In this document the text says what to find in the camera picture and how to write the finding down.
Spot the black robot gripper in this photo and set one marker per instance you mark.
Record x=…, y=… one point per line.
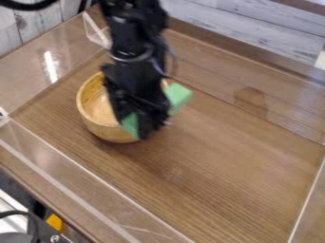
x=136, y=76

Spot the green rectangular block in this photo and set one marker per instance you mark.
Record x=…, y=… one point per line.
x=176, y=97

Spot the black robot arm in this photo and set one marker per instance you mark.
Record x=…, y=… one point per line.
x=137, y=22

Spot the brown wooden bowl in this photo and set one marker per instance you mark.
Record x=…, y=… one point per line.
x=96, y=110

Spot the yellow and black device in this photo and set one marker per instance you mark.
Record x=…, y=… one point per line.
x=55, y=222

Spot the clear acrylic tray wall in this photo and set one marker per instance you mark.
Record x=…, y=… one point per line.
x=97, y=210

